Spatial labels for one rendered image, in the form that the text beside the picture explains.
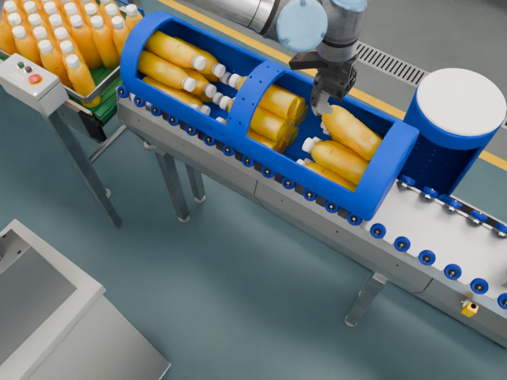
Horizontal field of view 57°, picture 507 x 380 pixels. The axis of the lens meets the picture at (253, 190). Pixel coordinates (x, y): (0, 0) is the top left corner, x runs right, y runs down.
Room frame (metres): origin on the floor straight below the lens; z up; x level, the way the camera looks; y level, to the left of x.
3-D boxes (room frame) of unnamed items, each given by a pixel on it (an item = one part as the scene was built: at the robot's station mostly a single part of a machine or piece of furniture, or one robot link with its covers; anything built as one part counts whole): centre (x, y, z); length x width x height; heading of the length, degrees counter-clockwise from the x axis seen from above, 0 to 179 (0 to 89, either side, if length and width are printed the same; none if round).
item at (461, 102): (0.97, -0.67, 1.03); 0.28 x 0.28 x 0.01
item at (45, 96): (1.07, 0.72, 1.05); 0.20 x 0.10 x 0.10; 55
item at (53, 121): (1.07, 0.72, 0.50); 0.04 x 0.04 x 1.00; 55
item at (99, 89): (1.24, 0.45, 0.96); 0.40 x 0.01 x 0.03; 145
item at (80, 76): (1.13, 0.58, 0.99); 0.07 x 0.07 x 0.19
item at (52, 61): (1.20, 0.68, 0.99); 0.07 x 0.07 x 0.19
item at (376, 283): (0.54, -0.44, 0.31); 0.06 x 0.06 x 0.63; 55
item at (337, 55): (0.80, -0.20, 1.44); 0.10 x 0.09 x 0.05; 145
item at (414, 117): (0.97, -0.67, 0.59); 0.28 x 0.28 x 0.88
